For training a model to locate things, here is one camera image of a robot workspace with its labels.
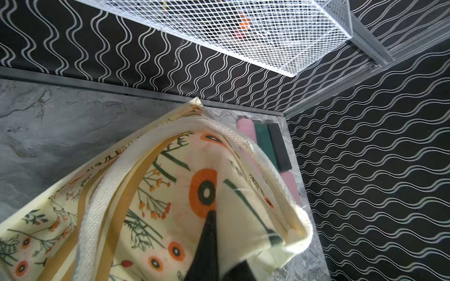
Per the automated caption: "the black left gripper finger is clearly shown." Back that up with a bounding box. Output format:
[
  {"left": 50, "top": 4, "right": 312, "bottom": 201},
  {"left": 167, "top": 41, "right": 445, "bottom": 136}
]
[{"left": 184, "top": 210, "right": 255, "bottom": 281}]

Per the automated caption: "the cream canvas tote bag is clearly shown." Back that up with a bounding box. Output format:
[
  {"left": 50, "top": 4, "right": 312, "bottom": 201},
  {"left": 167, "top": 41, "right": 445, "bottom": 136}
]
[{"left": 1, "top": 99, "right": 314, "bottom": 281}]

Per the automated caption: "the black pencil case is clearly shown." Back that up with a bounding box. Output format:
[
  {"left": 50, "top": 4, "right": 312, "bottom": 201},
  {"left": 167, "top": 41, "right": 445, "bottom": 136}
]
[{"left": 267, "top": 123, "right": 292, "bottom": 173}]

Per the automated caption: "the dark green pencil case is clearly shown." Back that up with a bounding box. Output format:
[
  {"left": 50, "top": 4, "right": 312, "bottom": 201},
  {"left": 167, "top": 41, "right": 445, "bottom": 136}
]
[{"left": 253, "top": 120, "right": 278, "bottom": 170}]

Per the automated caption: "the white wire mesh basket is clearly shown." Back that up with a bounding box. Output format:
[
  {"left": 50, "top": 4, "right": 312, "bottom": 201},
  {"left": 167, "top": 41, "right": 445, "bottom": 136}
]
[{"left": 88, "top": 0, "right": 353, "bottom": 77}]

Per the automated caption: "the aluminium frame corner post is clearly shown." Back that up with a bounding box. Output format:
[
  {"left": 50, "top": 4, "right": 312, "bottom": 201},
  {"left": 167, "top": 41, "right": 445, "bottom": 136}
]
[{"left": 283, "top": 16, "right": 450, "bottom": 119}]

